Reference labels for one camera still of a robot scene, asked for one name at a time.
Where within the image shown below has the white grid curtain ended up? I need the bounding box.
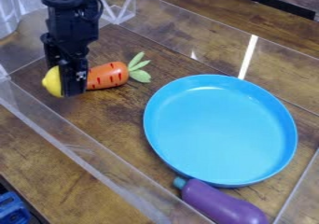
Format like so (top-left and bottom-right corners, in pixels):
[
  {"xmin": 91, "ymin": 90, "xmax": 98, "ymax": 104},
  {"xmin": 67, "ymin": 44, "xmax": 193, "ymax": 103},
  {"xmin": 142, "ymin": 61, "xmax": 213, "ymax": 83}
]
[{"xmin": 0, "ymin": 0, "xmax": 118, "ymax": 40}]

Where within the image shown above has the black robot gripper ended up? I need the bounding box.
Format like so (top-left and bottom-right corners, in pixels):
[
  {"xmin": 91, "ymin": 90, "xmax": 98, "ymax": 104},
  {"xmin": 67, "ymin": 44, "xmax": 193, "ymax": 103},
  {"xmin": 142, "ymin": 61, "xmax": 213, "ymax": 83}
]
[{"xmin": 42, "ymin": 2, "xmax": 103, "ymax": 97}]

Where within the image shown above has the blue round tray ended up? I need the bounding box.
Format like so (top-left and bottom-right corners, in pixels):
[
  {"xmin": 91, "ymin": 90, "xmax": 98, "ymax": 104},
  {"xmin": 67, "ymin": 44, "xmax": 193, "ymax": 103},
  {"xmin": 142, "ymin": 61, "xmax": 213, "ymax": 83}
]
[{"xmin": 143, "ymin": 75, "xmax": 298, "ymax": 188}]

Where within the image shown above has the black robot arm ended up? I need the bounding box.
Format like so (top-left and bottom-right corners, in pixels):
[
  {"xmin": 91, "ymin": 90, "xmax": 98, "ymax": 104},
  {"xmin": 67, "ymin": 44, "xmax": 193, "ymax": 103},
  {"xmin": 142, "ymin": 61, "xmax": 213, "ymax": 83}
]
[{"xmin": 41, "ymin": 0, "xmax": 103, "ymax": 97}]

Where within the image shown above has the purple toy eggplant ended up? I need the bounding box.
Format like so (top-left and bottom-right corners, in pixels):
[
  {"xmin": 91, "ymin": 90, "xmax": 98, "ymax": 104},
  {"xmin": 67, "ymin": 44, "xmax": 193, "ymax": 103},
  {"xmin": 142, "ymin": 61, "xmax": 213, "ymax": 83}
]
[{"xmin": 174, "ymin": 177, "xmax": 270, "ymax": 224}]

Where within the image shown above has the blue plastic crate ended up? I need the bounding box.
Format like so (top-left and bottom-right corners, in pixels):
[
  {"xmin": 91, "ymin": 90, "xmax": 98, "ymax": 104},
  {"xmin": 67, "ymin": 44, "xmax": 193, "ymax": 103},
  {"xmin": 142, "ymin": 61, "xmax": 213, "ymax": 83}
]
[{"xmin": 0, "ymin": 191, "xmax": 31, "ymax": 224}]

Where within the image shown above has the clear acrylic enclosure wall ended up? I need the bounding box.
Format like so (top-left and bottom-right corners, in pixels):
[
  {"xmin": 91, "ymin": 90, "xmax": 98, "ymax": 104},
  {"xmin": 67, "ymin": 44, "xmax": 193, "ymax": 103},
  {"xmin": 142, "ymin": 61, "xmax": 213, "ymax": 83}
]
[{"xmin": 0, "ymin": 0, "xmax": 319, "ymax": 224}]

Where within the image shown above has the orange toy carrot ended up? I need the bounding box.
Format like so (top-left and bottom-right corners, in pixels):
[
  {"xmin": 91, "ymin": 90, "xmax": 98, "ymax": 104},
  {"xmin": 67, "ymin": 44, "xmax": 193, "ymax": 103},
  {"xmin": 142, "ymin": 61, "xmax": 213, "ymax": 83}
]
[{"xmin": 87, "ymin": 52, "xmax": 151, "ymax": 91}]

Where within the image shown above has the yellow toy lemon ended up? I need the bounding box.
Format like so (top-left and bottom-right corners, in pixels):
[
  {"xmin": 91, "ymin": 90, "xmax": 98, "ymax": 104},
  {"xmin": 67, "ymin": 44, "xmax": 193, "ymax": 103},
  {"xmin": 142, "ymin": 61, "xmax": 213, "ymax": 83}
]
[{"xmin": 42, "ymin": 66, "xmax": 63, "ymax": 98}]

